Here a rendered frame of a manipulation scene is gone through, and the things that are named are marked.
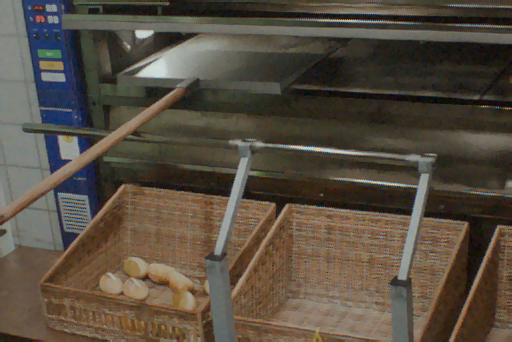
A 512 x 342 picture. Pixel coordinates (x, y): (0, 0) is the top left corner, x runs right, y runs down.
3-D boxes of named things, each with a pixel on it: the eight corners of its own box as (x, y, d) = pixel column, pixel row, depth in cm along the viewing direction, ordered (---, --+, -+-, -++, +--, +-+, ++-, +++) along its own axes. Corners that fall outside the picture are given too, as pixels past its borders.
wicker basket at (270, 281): (292, 284, 332) (285, 200, 322) (474, 308, 308) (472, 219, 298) (219, 365, 292) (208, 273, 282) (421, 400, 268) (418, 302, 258)
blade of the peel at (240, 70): (280, 92, 314) (279, 82, 313) (117, 84, 337) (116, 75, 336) (326, 54, 343) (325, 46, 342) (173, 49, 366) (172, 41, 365)
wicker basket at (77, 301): (134, 259, 359) (122, 181, 349) (287, 284, 333) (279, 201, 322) (42, 329, 320) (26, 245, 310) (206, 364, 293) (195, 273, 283)
